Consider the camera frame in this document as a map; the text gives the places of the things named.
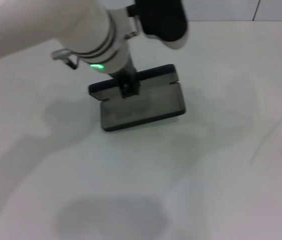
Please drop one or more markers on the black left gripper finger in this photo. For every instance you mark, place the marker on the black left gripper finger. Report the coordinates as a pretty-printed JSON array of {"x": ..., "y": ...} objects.
[
  {"x": 135, "y": 90},
  {"x": 126, "y": 91}
]

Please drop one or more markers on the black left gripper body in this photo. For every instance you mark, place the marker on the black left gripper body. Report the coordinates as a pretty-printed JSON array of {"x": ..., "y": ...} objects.
[{"x": 128, "y": 72}]

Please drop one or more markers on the black glasses case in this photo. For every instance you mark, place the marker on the black glasses case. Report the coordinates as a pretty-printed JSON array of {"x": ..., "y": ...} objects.
[{"x": 143, "y": 112}]

